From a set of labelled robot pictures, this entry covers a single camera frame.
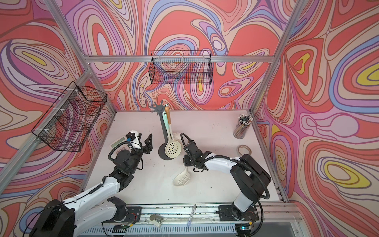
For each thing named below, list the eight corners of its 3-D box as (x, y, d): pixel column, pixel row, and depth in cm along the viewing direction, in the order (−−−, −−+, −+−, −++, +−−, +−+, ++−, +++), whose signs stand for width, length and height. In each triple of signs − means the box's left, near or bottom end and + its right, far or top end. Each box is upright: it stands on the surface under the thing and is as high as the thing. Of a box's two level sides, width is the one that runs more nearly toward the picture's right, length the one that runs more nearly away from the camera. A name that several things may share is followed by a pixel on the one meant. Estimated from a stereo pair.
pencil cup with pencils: (234, 138, 103) (240, 124, 91) (231, 129, 109) (237, 113, 96) (246, 138, 103) (254, 124, 91) (243, 129, 109) (250, 113, 96)
